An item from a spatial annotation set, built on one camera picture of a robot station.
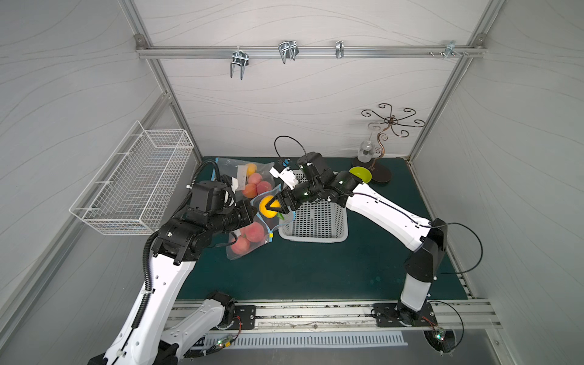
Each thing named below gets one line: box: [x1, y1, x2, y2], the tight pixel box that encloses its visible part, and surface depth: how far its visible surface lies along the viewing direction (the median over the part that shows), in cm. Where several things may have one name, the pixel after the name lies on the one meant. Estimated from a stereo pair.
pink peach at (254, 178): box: [247, 172, 263, 185], surface depth 107 cm
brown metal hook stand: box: [352, 102, 426, 184], surface depth 97 cm
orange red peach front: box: [242, 183, 258, 199], surface depth 104 cm
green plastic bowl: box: [349, 165, 372, 184], surface depth 113 cm
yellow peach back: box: [259, 195, 281, 219], surface depth 68 cm
